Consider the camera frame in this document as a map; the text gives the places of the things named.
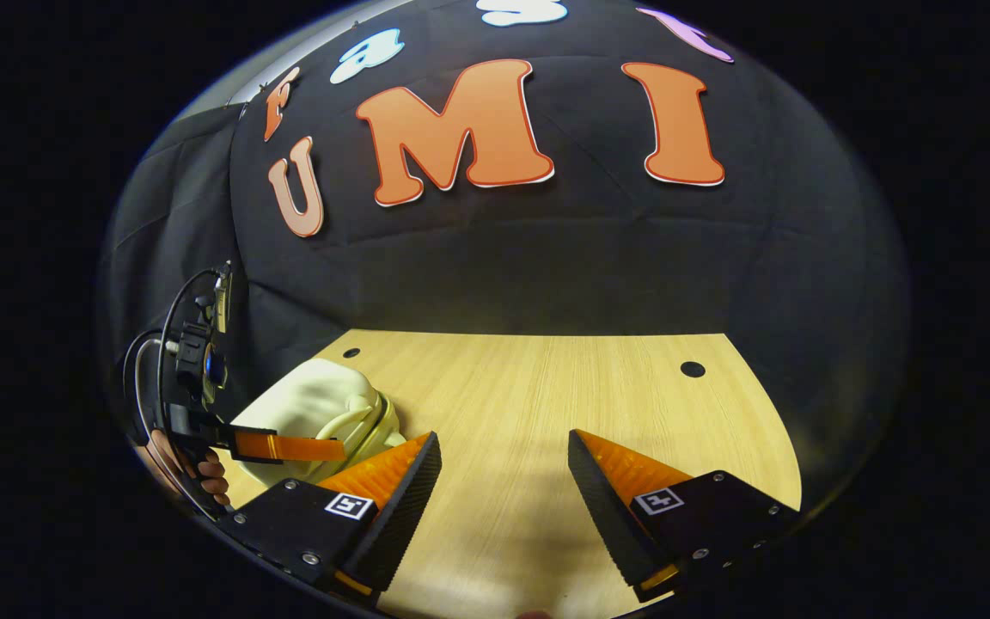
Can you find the cream yellow suitcase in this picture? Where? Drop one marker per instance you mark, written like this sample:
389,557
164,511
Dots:
314,395

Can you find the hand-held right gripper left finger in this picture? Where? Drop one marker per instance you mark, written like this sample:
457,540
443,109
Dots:
400,516

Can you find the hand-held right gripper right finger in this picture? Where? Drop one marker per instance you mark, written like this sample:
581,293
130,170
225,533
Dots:
608,524

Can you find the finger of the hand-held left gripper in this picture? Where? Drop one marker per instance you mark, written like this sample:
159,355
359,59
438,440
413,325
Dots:
289,447

